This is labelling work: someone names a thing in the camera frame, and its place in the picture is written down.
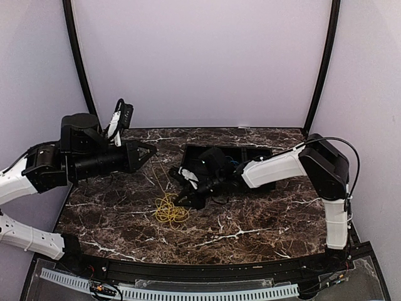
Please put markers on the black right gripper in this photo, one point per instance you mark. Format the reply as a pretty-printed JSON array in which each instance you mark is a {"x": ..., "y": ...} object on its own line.
[{"x": 196, "y": 201}]

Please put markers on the black front table rail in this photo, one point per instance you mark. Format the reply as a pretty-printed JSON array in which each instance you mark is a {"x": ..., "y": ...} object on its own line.
[{"x": 309, "y": 271}]

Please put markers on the black middle storage bin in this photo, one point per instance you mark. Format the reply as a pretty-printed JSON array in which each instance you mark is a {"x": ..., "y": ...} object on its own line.
[{"x": 234, "y": 154}]

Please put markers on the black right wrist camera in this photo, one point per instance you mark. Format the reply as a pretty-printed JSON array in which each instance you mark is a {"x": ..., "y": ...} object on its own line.
[{"x": 184, "y": 176}]

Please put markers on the white slotted cable duct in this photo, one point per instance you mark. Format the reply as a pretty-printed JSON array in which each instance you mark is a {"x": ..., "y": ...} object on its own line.
[{"x": 164, "y": 291}]

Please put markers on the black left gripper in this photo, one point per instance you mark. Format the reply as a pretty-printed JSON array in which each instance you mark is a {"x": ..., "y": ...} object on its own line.
[{"x": 131, "y": 159}]

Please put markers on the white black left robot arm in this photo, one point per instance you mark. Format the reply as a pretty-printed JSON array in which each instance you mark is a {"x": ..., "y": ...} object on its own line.
[{"x": 82, "y": 152}]

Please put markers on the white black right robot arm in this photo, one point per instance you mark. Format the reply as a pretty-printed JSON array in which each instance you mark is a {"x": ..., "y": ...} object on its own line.
[{"x": 316, "y": 158}]

